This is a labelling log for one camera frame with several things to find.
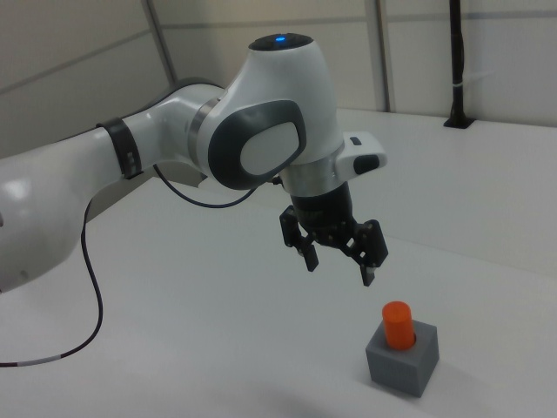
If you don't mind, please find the black pole with base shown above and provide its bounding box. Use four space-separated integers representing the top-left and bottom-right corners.
443 0 476 130

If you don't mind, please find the grey upright partition post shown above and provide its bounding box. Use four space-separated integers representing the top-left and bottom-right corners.
372 0 395 113

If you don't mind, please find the black strap on arm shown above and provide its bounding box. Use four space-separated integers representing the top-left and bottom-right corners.
96 116 145 181

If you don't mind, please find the grey block with round hole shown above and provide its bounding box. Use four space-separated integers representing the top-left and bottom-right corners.
365 321 440 399

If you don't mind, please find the orange cylinder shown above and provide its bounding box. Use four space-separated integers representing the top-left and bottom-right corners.
380 300 417 351

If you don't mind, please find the grey slanted partition post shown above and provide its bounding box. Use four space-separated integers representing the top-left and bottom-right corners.
144 0 180 87

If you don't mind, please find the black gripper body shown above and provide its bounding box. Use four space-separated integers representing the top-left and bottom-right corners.
288 182 359 250

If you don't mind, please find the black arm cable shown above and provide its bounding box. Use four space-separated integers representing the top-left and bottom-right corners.
0 163 262 368

